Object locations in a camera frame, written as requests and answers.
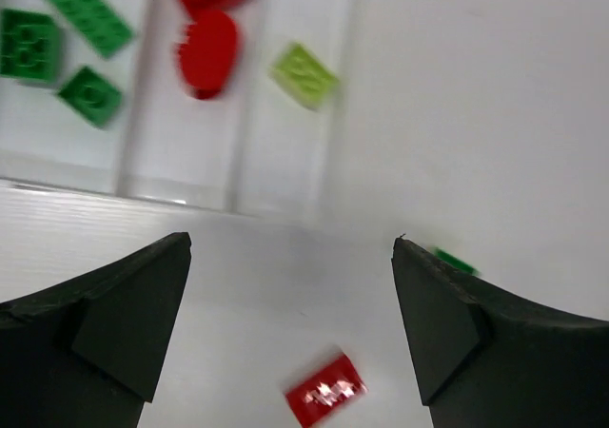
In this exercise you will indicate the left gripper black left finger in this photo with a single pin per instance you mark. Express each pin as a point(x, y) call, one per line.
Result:
point(89, 352)

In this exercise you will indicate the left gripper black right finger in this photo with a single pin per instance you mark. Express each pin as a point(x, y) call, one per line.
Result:
point(484, 357)

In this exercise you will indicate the green slope lego piece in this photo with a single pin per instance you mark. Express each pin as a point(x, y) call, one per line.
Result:
point(454, 261)

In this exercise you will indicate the red 2x4 lego brick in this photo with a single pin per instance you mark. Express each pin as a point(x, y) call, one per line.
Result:
point(324, 389)

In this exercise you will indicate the small green 2x2 lego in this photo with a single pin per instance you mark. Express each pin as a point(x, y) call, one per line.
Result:
point(92, 96)

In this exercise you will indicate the green half-round lego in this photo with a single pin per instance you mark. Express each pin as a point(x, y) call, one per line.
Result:
point(31, 45)

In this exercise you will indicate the dark green 2x4 lego brick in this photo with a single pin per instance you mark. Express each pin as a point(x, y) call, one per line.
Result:
point(97, 21)

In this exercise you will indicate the red flower print lego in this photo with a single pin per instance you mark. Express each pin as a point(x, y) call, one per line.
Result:
point(208, 53)

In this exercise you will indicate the lime 2x2 lego brick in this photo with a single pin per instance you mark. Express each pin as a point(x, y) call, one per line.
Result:
point(303, 76)

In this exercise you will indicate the white divided sorting tray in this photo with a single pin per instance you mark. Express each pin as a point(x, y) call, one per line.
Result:
point(252, 150)

